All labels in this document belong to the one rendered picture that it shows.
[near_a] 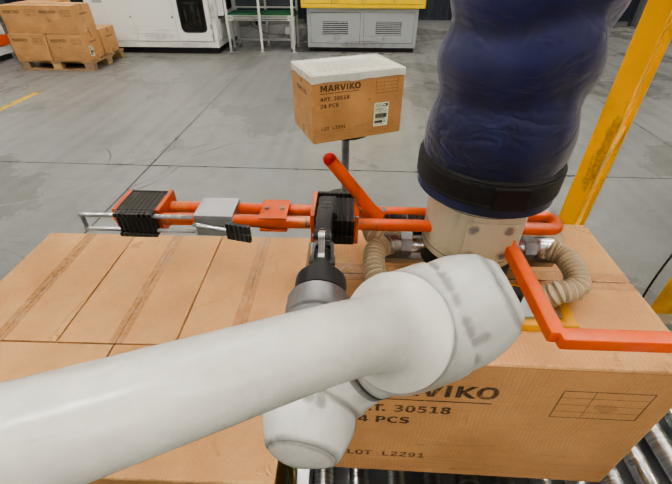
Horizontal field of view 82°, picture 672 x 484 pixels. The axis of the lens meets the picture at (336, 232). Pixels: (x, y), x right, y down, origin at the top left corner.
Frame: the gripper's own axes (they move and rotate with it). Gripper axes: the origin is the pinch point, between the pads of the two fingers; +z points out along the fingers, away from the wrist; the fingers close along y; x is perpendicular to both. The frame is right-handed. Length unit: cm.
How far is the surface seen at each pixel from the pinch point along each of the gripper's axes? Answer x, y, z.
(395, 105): 32, 42, 186
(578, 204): 71, 21, 40
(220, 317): -41, 66, 32
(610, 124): 71, -3, 41
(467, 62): 18.1, -28.3, -6.3
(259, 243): -35, 66, 74
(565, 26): 27.1, -32.8, -9.5
